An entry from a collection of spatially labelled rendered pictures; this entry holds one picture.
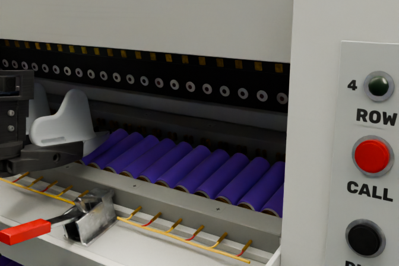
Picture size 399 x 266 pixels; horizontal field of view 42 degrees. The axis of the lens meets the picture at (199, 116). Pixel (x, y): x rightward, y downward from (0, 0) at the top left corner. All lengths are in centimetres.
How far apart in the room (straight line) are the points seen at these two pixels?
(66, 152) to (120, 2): 15
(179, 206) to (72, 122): 12
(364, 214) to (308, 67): 8
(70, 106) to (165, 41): 15
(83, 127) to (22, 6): 12
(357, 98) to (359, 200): 5
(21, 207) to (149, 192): 13
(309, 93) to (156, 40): 11
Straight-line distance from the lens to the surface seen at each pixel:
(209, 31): 31
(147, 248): 41
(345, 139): 27
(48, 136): 45
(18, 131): 43
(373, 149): 26
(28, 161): 42
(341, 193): 28
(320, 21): 27
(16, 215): 49
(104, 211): 43
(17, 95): 42
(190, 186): 43
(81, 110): 46
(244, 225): 37
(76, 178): 48
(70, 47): 63
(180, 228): 41
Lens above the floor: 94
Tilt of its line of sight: 12 degrees down
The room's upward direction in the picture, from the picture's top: 1 degrees clockwise
